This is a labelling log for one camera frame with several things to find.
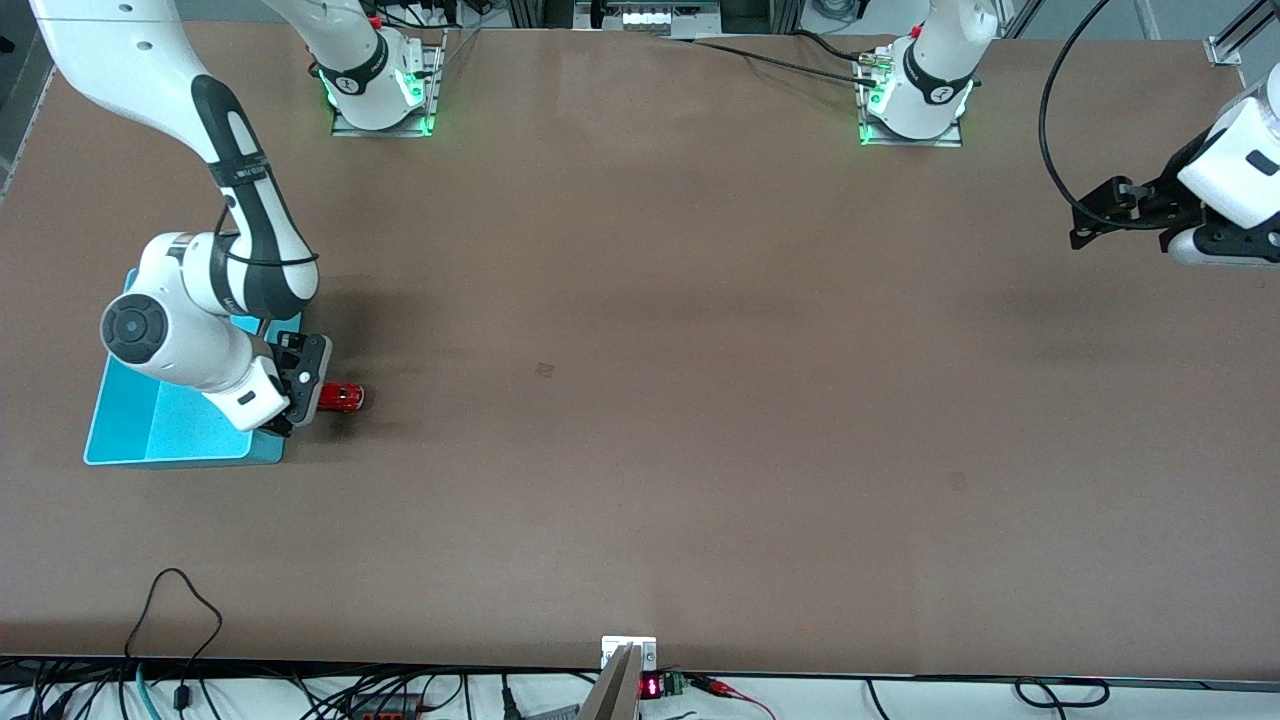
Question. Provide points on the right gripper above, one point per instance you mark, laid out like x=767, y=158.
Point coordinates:
x=297, y=372

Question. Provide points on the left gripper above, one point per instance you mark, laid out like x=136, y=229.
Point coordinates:
x=1172, y=187

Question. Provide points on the red beetle toy car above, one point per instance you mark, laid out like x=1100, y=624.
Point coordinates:
x=342, y=397

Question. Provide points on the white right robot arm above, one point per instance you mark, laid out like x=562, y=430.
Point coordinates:
x=150, y=80

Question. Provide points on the blue plastic box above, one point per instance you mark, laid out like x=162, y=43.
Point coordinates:
x=150, y=430

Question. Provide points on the grey orange power strip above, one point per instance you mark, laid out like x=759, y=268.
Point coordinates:
x=385, y=707

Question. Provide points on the white mounting plate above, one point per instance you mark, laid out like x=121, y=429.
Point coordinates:
x=645, y=652

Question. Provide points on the red digit display module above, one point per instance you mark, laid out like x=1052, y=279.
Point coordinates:
x=660, y=686

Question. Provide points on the lit rack device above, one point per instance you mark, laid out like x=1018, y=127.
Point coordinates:
x=655, y=15

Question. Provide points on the red clip lead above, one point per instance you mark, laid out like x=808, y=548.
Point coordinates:
x=725, y=689

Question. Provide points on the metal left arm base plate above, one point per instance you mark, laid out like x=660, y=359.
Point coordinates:
x=945, y=140

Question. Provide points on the aluminium frame profile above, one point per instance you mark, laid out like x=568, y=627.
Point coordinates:
x=1235, y=40

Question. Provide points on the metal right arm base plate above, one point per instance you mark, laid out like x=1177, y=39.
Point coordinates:
x=430, y=100

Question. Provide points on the grey camera mount beam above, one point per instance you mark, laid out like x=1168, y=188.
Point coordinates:
x=612, y=695

